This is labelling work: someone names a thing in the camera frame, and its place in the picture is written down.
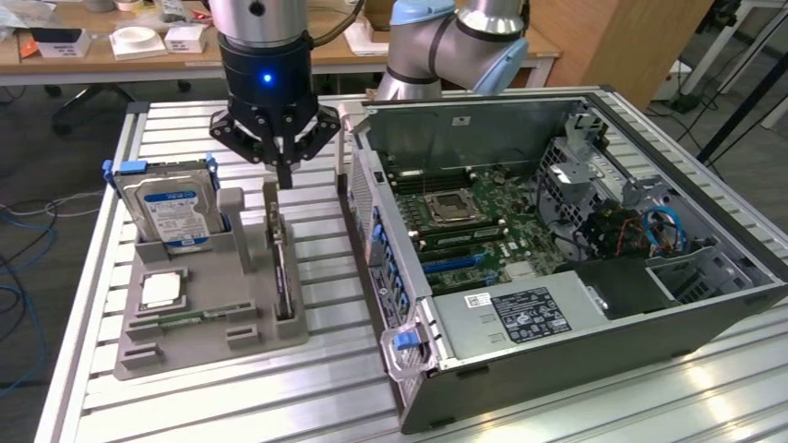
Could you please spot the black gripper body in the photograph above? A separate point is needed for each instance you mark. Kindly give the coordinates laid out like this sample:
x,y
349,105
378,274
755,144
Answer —
x,y
269,92

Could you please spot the RAM memory stick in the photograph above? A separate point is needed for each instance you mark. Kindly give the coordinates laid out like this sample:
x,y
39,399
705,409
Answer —
x,y
285,286

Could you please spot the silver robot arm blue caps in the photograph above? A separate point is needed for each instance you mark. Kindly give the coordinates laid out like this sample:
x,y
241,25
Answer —
x,y
419,51

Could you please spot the grey card retainer bar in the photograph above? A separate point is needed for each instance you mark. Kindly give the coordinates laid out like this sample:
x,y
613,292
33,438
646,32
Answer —
x,y
341,152

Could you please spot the small white cardboard box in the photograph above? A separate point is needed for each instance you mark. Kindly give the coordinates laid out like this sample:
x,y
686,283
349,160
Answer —
x,y
185,41

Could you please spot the red small item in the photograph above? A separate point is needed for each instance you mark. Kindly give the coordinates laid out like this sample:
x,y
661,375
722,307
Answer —
x,y
201,17

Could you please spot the white bowl-shaped holder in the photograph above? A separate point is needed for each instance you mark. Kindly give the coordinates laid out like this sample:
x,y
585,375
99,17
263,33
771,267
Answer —
x,y
139,46

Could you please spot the brown cardboard box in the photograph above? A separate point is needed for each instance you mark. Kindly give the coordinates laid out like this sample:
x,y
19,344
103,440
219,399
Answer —
x,y
377,14

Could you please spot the black office chair base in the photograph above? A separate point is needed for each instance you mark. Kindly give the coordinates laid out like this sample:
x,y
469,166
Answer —
x,y
93,92

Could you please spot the metal CPU socket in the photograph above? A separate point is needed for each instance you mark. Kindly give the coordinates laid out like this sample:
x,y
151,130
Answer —
x,y
453,207

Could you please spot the wooden desk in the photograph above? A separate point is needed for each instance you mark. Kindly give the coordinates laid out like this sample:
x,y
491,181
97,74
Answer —
x,y
74,64

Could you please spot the installed green RAM stick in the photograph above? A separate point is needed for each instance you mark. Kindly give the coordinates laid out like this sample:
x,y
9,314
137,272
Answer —
x,y
462,234

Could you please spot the grey parts rack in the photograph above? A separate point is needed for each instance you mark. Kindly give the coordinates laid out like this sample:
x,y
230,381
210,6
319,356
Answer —
x,y
229,290

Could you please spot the grey cup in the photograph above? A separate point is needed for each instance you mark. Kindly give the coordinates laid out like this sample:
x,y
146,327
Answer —
x,y
99,5

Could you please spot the white box with black top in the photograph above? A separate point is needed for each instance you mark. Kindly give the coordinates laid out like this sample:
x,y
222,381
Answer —
x,y
62,48

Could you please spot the silver CPU chip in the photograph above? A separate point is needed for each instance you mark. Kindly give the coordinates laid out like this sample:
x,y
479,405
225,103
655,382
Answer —
x,y
162,290

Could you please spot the blue expansion slot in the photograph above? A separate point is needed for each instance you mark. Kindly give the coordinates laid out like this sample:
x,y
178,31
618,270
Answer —
x,y
455,263

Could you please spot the green motherboard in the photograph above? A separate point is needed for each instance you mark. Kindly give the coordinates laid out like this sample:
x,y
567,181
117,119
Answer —
x,y
530,221

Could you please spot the orange card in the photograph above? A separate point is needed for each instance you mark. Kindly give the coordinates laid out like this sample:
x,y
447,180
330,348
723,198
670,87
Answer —
x,y
27,48

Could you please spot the green RAM stick on rack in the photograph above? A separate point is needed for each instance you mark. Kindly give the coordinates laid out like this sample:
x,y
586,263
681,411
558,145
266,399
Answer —
x,y
191,317

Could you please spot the perforated metal drive cage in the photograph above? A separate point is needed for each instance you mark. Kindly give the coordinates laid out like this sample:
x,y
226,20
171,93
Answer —
x,y
567,157

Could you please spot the small silver chipset heatsink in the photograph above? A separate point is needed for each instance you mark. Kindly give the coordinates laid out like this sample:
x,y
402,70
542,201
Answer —
x,y
523,270

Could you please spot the clear plastic bag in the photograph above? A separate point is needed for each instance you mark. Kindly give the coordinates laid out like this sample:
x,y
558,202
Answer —
x,y
13,18

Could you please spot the blue case latch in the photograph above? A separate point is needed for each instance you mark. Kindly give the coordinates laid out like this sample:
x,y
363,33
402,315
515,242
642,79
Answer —
x,y
406,341

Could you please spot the grey power supply unit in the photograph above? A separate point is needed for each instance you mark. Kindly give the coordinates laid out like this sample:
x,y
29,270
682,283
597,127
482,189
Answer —
x,y
474,337

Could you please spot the wooden cabinet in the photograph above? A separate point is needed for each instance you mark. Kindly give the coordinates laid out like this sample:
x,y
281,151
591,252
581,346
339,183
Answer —
x,y
634,46

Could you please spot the white floor box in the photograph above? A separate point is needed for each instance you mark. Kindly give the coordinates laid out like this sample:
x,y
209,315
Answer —
x,y
671,83

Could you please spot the black power adapter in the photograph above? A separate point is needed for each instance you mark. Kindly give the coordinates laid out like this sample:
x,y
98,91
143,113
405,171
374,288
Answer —
x,y
683,104

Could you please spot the black open PC case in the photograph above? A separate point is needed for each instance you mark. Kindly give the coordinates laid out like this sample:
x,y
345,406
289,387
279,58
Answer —
x,y
554,369

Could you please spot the metal disk bay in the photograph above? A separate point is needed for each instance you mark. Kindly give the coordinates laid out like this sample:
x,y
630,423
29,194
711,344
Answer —
x,y
709,258

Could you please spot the black stand pole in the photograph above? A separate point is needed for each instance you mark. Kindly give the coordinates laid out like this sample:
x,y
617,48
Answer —
x,y
742,92

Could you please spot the hard disk with blue bracket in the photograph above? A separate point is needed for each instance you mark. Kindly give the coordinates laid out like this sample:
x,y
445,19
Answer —
x,y
173,217

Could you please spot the white table frame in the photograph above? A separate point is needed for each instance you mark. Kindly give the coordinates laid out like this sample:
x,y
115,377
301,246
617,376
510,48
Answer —
x,y
721,41

